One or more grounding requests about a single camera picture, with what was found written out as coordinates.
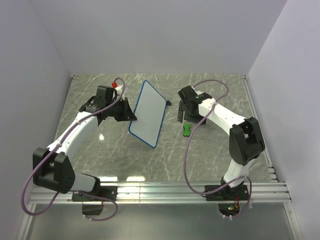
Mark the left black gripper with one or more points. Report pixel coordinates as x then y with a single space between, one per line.
127 114

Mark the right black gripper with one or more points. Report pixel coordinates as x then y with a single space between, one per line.
183 107

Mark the green whiteboard eraser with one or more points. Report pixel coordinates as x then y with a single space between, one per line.
186 129

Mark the blue framed whiteboard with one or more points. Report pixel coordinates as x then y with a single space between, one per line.
150 111

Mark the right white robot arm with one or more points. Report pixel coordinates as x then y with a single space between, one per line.
246 142

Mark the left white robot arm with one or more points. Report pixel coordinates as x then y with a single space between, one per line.
52 165

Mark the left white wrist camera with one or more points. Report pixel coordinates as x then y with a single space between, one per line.
119 90

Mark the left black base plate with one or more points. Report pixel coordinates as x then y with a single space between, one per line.
106 192

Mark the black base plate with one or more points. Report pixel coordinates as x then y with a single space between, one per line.
240 192
106 192

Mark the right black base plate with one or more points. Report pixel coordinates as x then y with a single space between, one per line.
240 192

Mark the aluminium rail frame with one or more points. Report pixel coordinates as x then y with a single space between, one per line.
153 201

